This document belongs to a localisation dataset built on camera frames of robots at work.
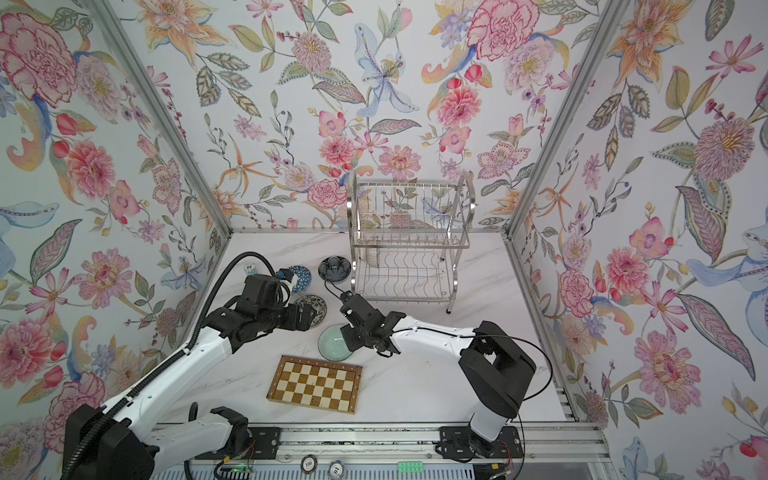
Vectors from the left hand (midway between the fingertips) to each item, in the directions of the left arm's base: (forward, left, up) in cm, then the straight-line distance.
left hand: (306, 311), depth 82 cm
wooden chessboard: (-16, -4, -11) cm, 20 cm away
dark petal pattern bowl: (+24, -4, -13) cm, 28 cm away
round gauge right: (-35, -10, -10) cm, 38 cm away
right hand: (-2, -11, -8) cm, 14 cm away
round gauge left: (-33, -3, -15) cm, 37 cm away
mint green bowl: (-4, -6, -12) cm, 14 cm away
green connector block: (-35, -27, -13) cm, 46 cm away
